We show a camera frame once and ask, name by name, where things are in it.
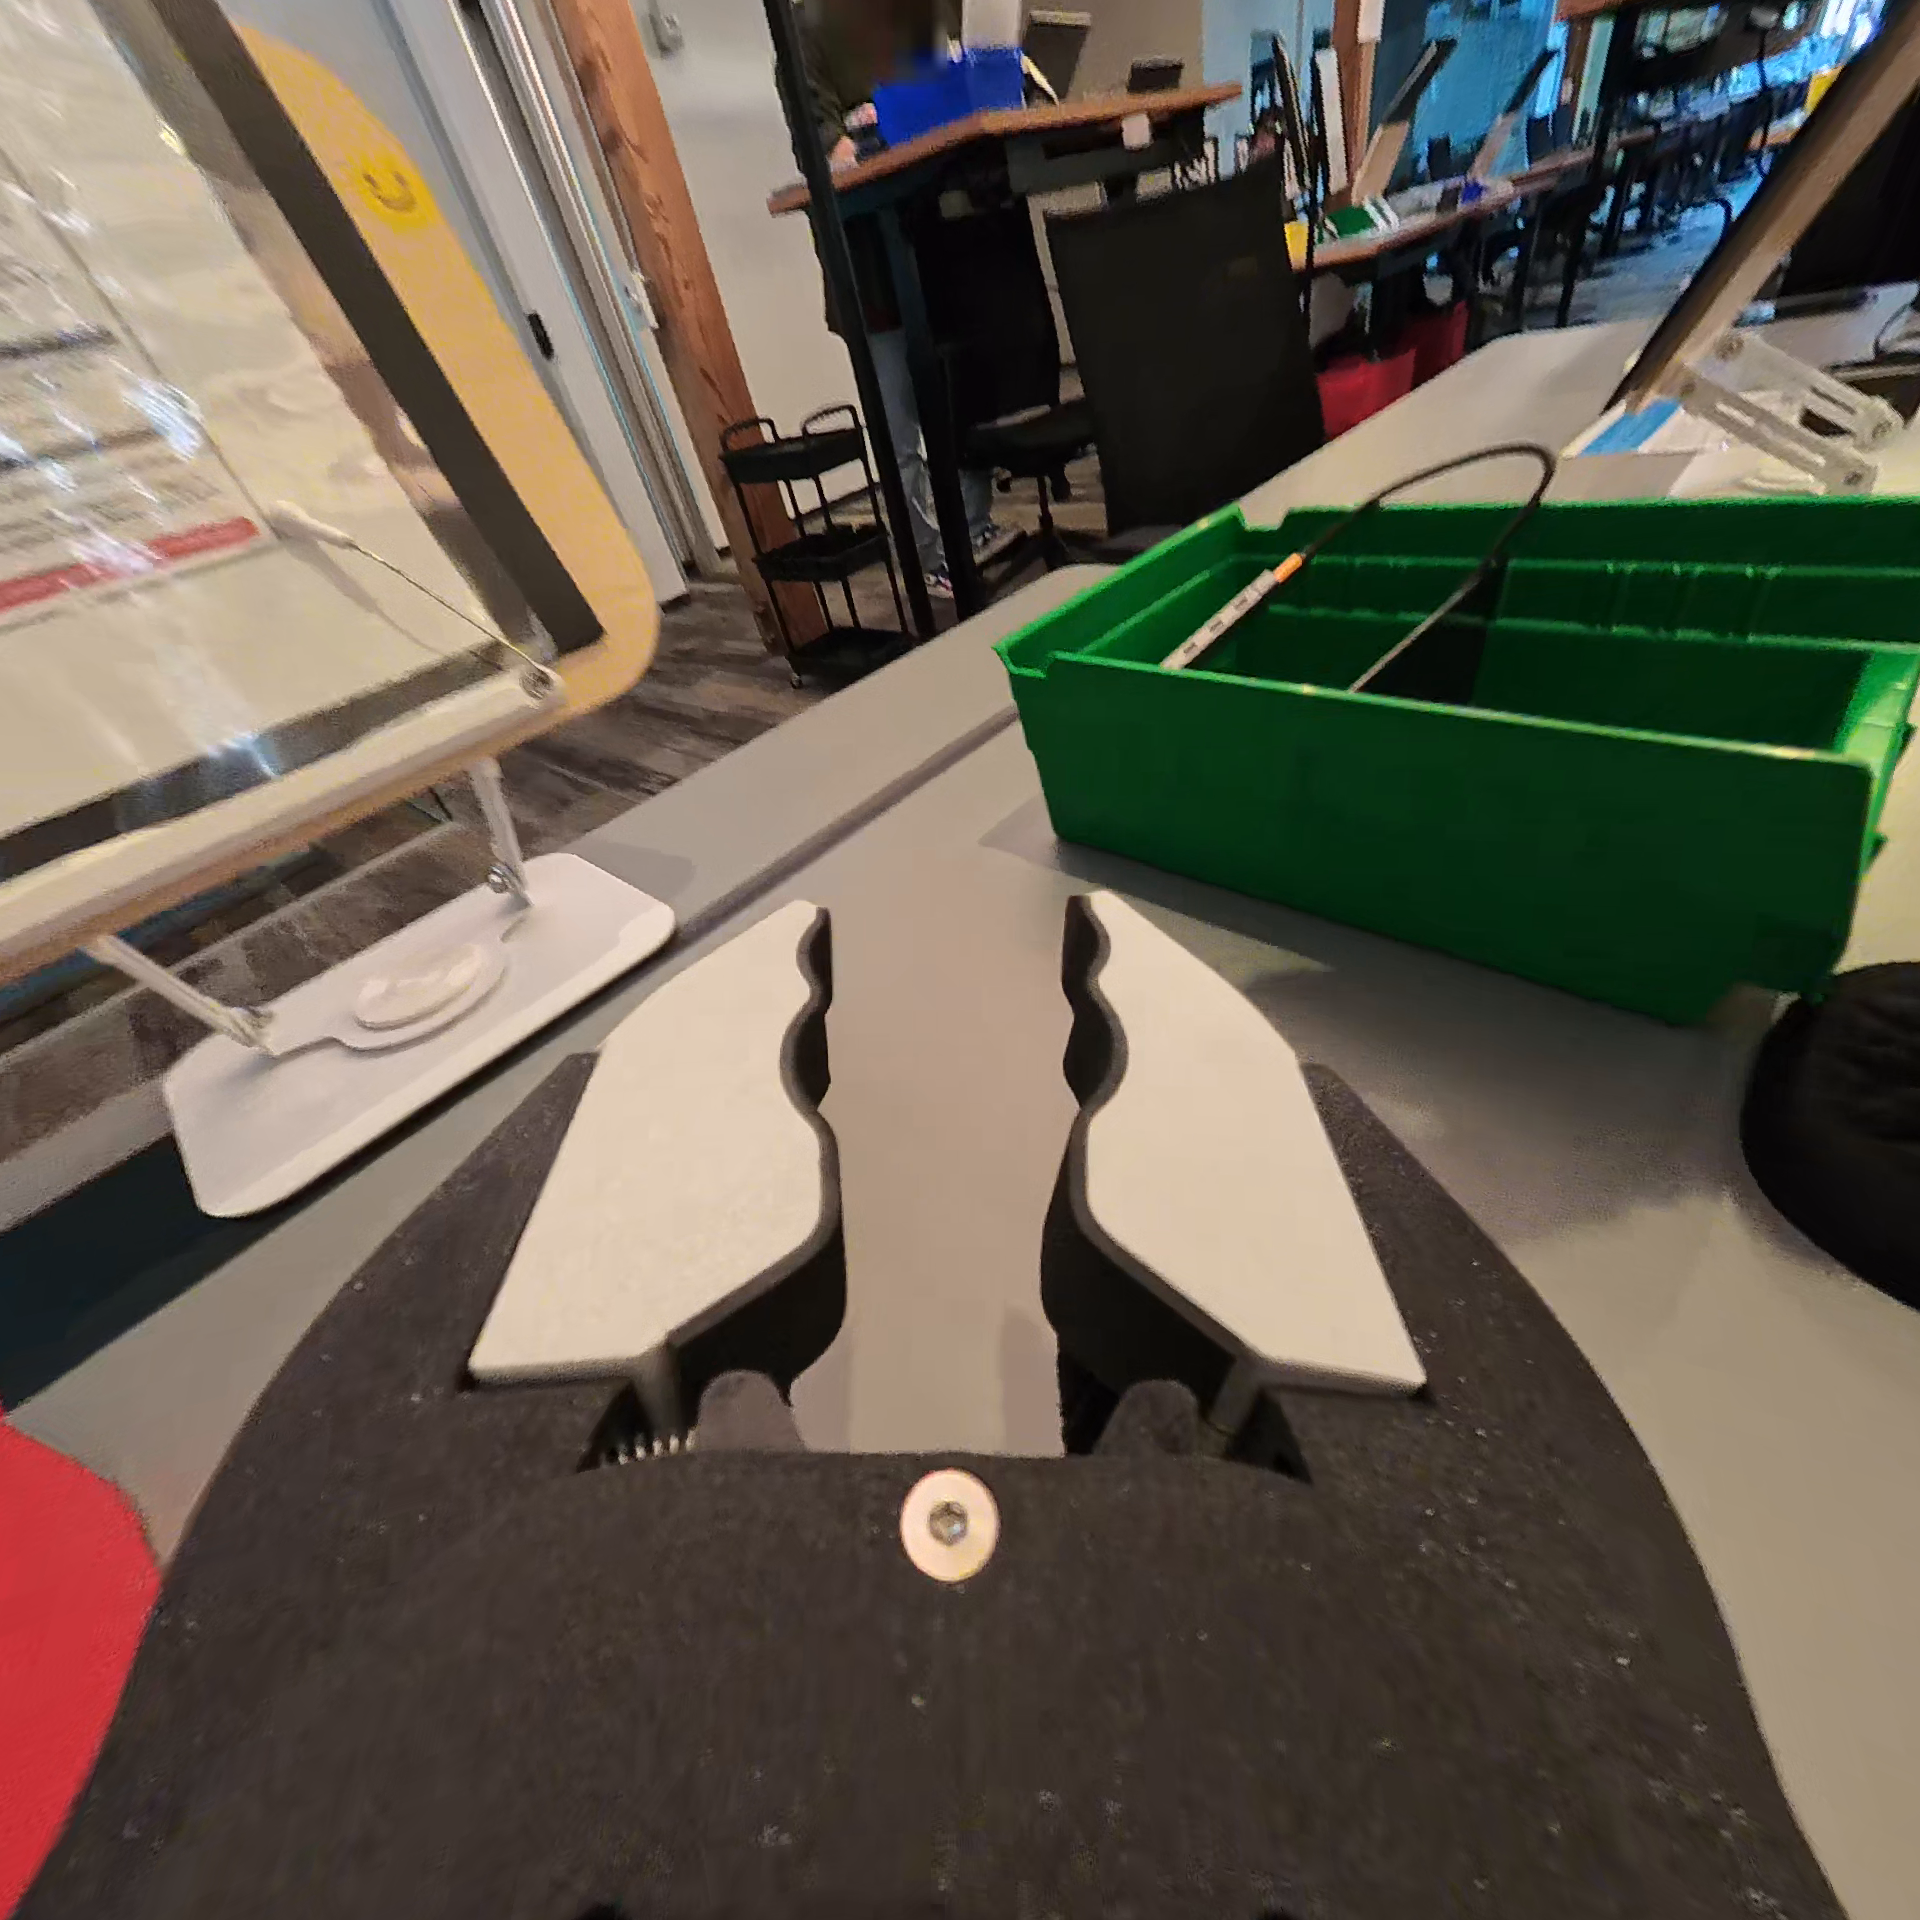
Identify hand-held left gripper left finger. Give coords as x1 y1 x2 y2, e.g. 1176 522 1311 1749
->
463 900 848 1434

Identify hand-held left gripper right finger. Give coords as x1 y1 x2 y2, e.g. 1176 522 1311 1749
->
1040 891 1431 1434

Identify green plastic bin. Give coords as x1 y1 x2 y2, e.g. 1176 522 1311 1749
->
995 495 1920 1028

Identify black cable with copper plug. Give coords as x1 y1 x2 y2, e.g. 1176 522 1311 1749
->
1275 441 1556 695

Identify red plastic bin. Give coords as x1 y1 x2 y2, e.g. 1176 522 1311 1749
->
0 1411 165 1920
1317 300 1472 441

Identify black flat panel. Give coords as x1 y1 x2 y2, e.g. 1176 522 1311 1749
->
0 1141 212 1366

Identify black mesh office chair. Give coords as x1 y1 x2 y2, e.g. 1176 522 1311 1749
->
938 241 1104 542
1042 158 1327 539

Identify row of background desks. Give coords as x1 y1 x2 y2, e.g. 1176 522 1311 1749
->
1275 0 1920 324

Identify wooden standing desk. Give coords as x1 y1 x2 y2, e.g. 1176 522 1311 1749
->
768 82 1248 617

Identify blue plastic bin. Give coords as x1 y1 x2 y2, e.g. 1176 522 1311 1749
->
874 45 1028 149

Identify black wire cart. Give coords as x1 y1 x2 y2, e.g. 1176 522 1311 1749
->
718 405 920 693

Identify wooden post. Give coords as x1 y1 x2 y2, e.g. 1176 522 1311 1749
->
546 0 818 633

